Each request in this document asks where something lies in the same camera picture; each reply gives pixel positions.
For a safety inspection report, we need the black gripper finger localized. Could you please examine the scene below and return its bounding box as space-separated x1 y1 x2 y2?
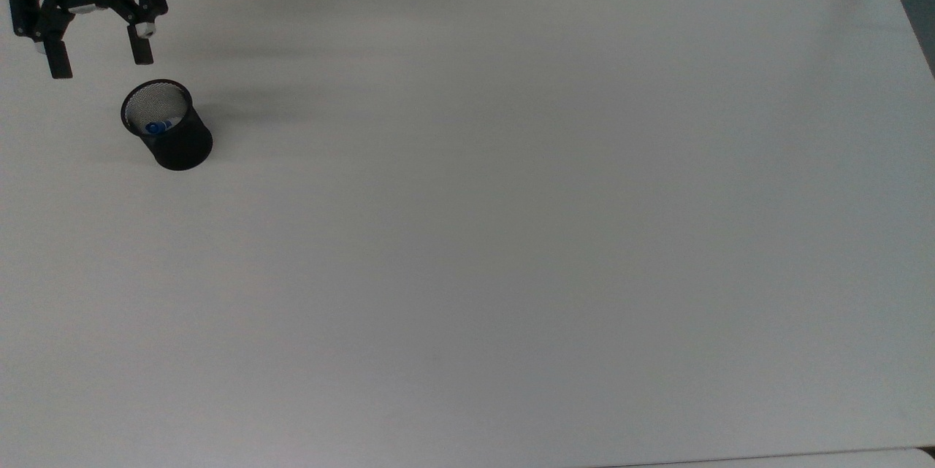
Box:
6 0 75 80
110 0 169 66

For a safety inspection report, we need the white neighbouring table edge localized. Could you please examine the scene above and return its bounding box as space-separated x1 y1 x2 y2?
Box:
606 449 935 468

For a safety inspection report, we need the black mesh pen holder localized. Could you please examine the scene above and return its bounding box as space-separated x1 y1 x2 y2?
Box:
121 80 214 172

